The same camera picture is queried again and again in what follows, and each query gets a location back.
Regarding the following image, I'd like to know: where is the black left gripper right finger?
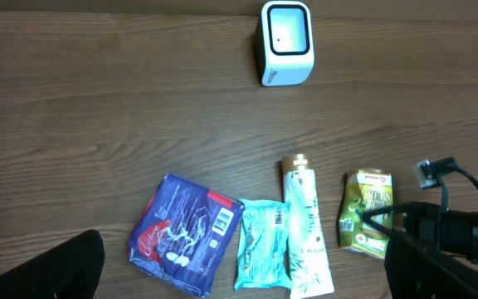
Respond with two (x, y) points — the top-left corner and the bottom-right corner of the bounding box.
(384, 231), (478, 299)

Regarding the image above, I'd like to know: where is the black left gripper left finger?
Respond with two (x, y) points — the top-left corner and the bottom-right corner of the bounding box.
(0, 229), (105, 299)

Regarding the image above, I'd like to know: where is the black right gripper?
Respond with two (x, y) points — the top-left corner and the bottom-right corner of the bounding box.
(361, 202), (478, 262)

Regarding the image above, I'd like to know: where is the white tube gold cap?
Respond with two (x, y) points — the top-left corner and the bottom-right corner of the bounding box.
(282, 154), (334, 298)

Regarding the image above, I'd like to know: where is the teal wipes packet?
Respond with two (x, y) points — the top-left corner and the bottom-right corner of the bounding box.
(234, 199), (292, 290)

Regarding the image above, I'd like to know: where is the purple pad package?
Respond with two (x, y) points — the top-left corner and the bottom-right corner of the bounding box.
(128, 173), (245, 297)

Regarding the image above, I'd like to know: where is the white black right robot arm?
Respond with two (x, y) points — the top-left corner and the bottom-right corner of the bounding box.
(361, 157), (478, 263)

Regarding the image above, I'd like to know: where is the white barcode scanner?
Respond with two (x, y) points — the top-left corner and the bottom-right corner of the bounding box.
(254, 1), (315, 86)

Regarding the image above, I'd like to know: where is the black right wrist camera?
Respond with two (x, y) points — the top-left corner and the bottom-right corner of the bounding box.
(412, 157), (458, 213)

